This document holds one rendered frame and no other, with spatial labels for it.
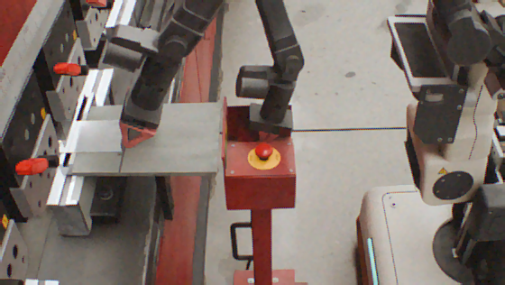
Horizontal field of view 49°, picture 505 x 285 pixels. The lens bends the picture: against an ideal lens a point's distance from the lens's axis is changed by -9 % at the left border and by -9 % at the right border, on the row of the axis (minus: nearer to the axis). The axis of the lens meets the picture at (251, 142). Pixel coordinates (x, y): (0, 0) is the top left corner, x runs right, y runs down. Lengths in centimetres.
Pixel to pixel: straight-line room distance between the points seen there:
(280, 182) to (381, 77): 161
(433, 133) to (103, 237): 69
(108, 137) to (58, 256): 24
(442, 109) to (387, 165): 125
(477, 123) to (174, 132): 65
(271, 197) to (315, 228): 85
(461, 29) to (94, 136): 68
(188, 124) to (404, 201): 101
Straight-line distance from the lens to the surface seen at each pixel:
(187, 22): 89
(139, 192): 118
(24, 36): 83
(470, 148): 134
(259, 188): 134
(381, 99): 273
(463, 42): 93
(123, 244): 110
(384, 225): 188
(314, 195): 230
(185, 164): 104
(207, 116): 112
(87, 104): 121
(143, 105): 101
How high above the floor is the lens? 175
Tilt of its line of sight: 45 degrees down
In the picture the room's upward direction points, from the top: 2 degrees counter-clockwise
